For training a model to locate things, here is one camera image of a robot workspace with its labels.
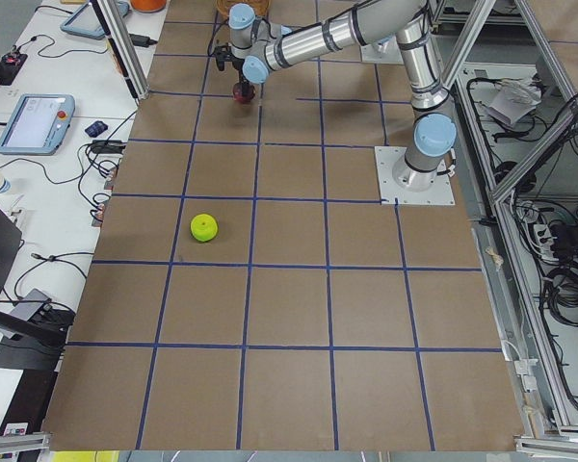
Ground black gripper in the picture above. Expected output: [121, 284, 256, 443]
[236, 72, 254, 94]

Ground red yellow apple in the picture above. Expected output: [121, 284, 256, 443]
[232, 82, 255, 104]

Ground black power adapter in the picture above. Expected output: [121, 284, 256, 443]
[129, 34, 158, 48]

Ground orange bucket with lid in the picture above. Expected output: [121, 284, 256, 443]
[130, 0, 167, 13]

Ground green apple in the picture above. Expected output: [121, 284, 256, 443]
[190, 213, 219, 243]

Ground small dark blue pouch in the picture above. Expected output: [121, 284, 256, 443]
[85, 120, 108, 138]

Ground far blue teach pendant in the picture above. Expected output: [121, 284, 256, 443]
[60, 1, 111, 39]

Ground blue teach pendant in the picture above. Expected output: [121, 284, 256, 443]
[60, 1, 111, 39]
[0, 93, 75, 156]

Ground near blue teach pendant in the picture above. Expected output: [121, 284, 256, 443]
[0, 93, 75, 156]

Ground grey usb hub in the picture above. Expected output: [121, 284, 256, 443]
[10, 289, 50, 321]

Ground black monitor stand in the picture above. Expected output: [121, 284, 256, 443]
[0, 210, 74, 371]

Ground white power strip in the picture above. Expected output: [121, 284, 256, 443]
[529, 222, 555, 260]

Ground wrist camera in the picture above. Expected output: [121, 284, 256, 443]
[212, 43, 233, 72]

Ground aluminium frame post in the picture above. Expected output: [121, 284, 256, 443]
[91, 0, 149, 101]

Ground coiled black cables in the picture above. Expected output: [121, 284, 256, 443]
[541, 267, 578, 328]

